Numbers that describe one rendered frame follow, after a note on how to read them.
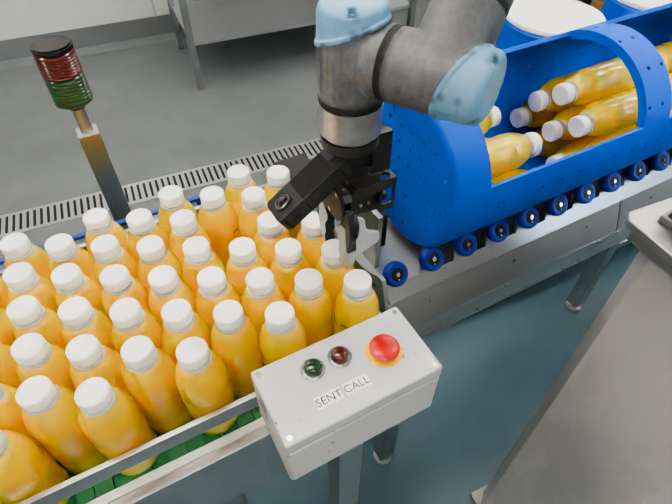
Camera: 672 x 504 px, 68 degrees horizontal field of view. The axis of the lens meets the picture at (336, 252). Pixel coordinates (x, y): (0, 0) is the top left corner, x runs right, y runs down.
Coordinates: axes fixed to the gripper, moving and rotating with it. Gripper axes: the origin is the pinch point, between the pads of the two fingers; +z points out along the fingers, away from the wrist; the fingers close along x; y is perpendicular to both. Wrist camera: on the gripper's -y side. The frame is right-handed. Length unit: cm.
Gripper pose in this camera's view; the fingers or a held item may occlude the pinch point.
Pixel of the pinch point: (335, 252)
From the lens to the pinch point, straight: 73.9
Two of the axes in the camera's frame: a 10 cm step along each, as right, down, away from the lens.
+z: 0.0, 6.9, 7.3
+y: 8.8, -3.5, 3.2
